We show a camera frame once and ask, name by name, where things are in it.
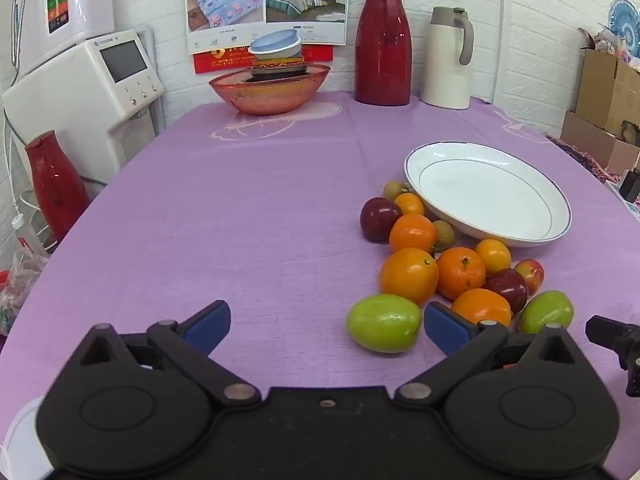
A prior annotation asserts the tall cardboard box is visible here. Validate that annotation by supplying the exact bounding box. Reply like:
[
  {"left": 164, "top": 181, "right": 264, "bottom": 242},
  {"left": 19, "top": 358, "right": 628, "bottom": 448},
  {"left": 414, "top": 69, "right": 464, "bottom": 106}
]
[{"left": 579, "top": 29, "right": 640, "bottom": 134}]

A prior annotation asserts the leopard print cloth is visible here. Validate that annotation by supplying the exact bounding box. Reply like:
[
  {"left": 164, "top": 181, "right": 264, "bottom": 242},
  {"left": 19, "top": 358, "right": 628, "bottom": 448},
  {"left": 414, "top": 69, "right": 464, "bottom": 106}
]
[{"left": 544, "top": 134, "right": 622, "bottom": 187}]

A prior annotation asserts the small yellow orange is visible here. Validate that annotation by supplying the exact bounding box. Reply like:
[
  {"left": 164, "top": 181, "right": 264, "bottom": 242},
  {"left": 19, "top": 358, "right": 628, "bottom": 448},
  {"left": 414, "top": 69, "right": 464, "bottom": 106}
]
[{"left": 474, "top": 238, "right": 513, "bottom": 276}]

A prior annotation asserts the blue round wall decoration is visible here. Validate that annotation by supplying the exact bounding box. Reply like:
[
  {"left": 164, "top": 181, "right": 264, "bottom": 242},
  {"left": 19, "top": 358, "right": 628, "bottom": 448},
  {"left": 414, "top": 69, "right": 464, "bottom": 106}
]
[{"left": 606, "top": 0, "right": 640, "bottom": 59}]

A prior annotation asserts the red flask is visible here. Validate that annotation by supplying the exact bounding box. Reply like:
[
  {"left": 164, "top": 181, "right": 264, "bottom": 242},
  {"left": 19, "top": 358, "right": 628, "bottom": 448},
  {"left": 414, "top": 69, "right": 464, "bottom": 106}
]
[{"left": 24, "top": 130, "right": 91, "bottom": 247}]

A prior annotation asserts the stack of dark bowls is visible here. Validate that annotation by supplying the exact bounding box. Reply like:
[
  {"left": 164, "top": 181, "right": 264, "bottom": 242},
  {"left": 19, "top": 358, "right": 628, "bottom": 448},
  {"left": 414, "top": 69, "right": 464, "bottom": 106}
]
[{"left": 247, "top": 57, "right": 309, "bottom": 84}]

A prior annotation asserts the red yellow plum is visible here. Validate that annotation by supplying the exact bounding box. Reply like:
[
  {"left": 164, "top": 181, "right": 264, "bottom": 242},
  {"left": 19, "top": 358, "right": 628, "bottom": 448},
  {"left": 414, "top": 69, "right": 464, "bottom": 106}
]
[{"left": 514, "top": 259, "right": 545, "bottom": 296}]

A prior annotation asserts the clear plastic bag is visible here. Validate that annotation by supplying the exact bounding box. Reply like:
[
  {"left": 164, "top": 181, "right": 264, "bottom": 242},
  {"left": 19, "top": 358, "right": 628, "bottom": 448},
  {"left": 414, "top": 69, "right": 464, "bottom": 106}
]
[{"left": 0, "top": 249, "right": 51, "bottom": 337}]

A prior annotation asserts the white water dispenser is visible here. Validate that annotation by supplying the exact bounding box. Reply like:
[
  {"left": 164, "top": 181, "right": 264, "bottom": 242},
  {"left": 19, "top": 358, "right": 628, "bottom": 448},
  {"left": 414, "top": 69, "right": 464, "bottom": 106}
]
[{"left": 1, "top": 30, "right": 166, "bottom": 182}]

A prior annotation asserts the bedding wall poster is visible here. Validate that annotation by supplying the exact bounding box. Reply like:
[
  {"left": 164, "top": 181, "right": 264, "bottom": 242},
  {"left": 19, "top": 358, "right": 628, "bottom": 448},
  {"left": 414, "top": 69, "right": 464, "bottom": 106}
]
[{"left": 184, "top": 0, "right": 351, "bottom": 56}]

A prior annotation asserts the orange glass bowl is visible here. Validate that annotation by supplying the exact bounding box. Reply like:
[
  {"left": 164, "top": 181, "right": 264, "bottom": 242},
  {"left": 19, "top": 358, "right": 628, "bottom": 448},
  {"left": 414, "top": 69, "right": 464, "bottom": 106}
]
[{"left": 208, "top": 63, "right": 332, "bottom": 116}]

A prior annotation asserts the blue lidded bowl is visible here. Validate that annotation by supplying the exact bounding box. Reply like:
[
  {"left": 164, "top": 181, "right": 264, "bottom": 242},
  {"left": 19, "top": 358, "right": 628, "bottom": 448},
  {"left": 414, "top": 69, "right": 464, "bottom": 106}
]
[{"left": 248, "top": 30, "right": 305, "bottom": 61}]

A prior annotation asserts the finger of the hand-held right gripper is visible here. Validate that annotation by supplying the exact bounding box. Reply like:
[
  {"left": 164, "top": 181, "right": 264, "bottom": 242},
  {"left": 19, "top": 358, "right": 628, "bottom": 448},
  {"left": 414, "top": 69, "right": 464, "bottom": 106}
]
[{"left": 585, "top": 315, "right": 640, "bottom": 397}]

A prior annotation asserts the purple tablecloth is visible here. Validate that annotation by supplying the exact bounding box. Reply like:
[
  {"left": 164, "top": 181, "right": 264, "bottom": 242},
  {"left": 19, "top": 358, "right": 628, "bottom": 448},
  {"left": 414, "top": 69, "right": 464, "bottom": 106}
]
[{"left": 0, "top": 91, "right": 640, "bottom": 480}]

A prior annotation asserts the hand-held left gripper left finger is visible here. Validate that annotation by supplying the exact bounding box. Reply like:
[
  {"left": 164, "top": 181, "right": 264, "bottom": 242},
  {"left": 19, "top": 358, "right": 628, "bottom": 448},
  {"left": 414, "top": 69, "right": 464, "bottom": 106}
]
[{"left": 75, "top": 300, "right": 262, "bottom": 407}]

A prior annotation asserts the white thermos jug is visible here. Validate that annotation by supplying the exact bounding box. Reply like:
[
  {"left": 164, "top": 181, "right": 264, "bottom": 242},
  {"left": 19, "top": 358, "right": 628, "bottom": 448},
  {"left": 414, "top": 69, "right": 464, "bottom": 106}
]
[{"left": 420, "top": 6, "right": 475, "bottom": 110}]

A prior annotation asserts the red thermos jug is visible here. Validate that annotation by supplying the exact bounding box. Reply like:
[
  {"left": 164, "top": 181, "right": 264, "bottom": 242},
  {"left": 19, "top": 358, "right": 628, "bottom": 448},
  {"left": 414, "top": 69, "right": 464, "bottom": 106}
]
[{"left": 354, "top": 0, "right": 413, "bottom": 107}]

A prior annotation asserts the large orange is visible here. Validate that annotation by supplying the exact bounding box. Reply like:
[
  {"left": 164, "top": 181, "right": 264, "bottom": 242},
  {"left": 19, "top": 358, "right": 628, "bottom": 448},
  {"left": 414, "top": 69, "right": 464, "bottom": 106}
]
[{"left": 379, "top": 247, "right": 440, "bottom": 306}]

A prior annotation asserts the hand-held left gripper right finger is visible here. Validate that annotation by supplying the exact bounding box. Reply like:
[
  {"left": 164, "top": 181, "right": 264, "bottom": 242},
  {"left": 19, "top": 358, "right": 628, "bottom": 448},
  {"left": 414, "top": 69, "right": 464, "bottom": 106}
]
[{"left": 395, "top": 301, "right": 582, "bottom": 407}]

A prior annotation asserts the white capped plastic bottle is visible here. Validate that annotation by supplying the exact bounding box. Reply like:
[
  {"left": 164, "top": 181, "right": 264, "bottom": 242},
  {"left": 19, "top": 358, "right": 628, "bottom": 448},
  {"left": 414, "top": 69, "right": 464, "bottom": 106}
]
[{"left": 11, "top": 214, "right": 47, "bottom": 262}]

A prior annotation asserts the mandarin orange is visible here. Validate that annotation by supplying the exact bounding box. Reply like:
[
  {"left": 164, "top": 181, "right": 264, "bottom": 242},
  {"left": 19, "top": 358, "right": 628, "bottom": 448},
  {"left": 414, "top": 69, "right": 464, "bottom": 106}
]
[{"left": 436, "top": 246, "right": 487, "bottom": 301}]

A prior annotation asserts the white cable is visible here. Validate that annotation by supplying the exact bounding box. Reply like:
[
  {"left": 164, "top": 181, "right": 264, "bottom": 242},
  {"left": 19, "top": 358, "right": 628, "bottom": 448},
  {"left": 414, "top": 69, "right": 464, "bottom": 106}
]
[{"left": 2, "top": 107, "right": 56, "bottom": 256}]

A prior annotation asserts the white wall pipe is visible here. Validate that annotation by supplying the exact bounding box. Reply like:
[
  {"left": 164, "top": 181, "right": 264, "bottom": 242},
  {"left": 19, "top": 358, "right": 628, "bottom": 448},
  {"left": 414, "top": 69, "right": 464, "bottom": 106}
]
[{"left": 491, "top": 0, "right": 507, "bottom": 106}]

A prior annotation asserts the white plate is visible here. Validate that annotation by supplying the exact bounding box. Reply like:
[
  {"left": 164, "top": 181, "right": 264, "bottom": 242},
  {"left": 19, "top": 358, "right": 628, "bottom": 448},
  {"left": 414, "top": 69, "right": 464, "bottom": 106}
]
[{"left": 404, "top": 141, "right": 572, "bottom": 249}]

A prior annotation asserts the flat cardboard box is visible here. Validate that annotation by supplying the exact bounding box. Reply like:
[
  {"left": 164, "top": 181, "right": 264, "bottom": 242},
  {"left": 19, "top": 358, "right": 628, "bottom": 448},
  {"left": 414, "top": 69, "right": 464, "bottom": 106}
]
[{"left": 560, "top": 110, "right": 640, "bottom": 172}]

